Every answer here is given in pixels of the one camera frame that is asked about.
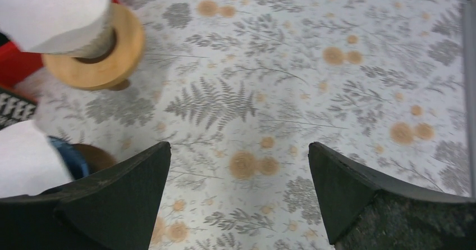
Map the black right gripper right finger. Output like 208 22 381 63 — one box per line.
308 142 475 249

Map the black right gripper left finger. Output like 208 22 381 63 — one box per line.
1 142 171 249

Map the dark wooden dripper ring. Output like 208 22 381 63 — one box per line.
72 143 117 175

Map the blue ribbed glass dripper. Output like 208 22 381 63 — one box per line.
47 136 90 180

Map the light wooden dripper ring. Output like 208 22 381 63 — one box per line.
42 3 147 92

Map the clear ribbed glass dripper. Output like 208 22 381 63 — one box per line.
63 6 117 59

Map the white paper coffee filter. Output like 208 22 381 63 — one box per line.
1 0 112 54

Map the orange coffee filter box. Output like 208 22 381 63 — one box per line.
1 85 38 129

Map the clear glass carafe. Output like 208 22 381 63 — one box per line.
108 79 130 91

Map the red plastic tray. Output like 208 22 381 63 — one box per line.
1 0 113 87

